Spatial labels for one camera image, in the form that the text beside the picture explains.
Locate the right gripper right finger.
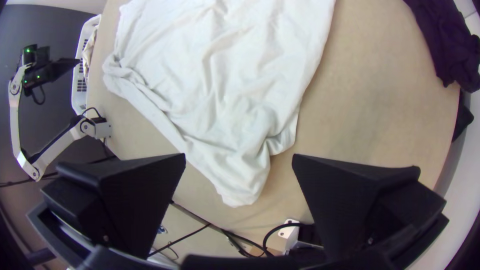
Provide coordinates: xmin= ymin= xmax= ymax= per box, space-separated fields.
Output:
xmin=291 ymin=152 xmax=450 ymax=262

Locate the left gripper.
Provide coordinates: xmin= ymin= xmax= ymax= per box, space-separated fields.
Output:
xmin=23 ymin=58 xmax=65 ymax=90

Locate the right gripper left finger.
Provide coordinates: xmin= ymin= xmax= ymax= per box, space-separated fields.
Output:
xmin=40 ymin=152 xmax=187 ymax=260

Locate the white t-shirt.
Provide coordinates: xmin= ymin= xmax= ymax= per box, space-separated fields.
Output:
xmin=101 ymin=0 xmax=337 ymax=208

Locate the white laundry basket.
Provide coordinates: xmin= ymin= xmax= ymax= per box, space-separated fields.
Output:
xmin=71 ymin=14 xmax=103 ymax=116

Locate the heap of clothes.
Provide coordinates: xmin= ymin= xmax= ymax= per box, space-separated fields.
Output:
xmin=82 ymin=28 xmax=99 ymax=82

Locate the dark garment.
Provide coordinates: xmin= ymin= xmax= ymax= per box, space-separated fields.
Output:
xmin=403 ymin=0 xmax=480 ymax=94

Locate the black cable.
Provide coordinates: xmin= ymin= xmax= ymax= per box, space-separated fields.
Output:
xmin=148 ymin=223 xmax=212 ymax=260
xmin=262 ymin=222 xmax=303 ymax=258
xmin=79 ymin=106 xmax=104 ymax=121
xmin=221 ymin=228 xmax=272 ymax=259

